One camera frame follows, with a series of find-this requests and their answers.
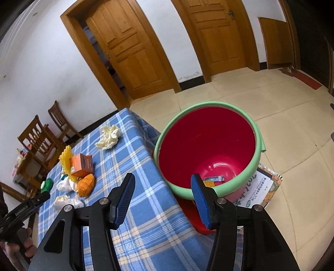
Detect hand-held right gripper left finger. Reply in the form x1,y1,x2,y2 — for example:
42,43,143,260
28,172,136,271

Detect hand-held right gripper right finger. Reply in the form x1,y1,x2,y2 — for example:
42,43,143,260
190,173,300,271

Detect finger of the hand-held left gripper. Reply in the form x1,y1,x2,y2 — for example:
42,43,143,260
31,192,51,207

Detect white tissue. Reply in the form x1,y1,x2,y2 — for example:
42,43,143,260
53,195,84,210
57,177,79,193

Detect orange foam net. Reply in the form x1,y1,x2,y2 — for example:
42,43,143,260
77,173,95,197

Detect orange cardboard box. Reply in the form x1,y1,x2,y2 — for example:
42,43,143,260
69,154,94,178

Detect cream paper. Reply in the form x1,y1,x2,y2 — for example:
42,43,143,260
94,124,121,150

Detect red bucket with green rim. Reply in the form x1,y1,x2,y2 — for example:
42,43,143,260
154,101,267,201

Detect person's left hand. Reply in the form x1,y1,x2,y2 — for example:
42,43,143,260
4,227,37,271

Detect red plastic stool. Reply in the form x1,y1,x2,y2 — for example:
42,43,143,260
175,195,218,236

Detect green clover-shaped box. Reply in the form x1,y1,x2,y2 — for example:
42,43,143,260
40,178,53,194

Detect wooden chair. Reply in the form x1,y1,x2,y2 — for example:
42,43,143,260
0,181,38,206
18,115,67,178
48,100,84,143

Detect wooden dining table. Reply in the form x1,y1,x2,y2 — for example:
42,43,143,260
12,154,45,193

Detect assorted snack packets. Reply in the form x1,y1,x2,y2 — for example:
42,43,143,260
13,147,30,178

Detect blue plaid tablecloth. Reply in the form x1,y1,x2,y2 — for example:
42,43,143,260
38,108,220,271

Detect printed calendar sheet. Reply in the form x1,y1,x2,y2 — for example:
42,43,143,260
233,163,283,209

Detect open wooden door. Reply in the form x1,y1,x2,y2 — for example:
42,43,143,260
86,0,175,101

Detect red doormat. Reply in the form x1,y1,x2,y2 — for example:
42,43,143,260
295,70,323,90

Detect closed wooden door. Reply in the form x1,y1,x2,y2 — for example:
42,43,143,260
186,0,247,76

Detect dark metal door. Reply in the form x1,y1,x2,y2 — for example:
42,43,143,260
290,0,334,93

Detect wooden door frame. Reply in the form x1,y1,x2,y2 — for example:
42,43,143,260
171,0,261,82
60,0,182,111

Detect wooden wall panel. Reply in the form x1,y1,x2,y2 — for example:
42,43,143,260
258,16,295,69

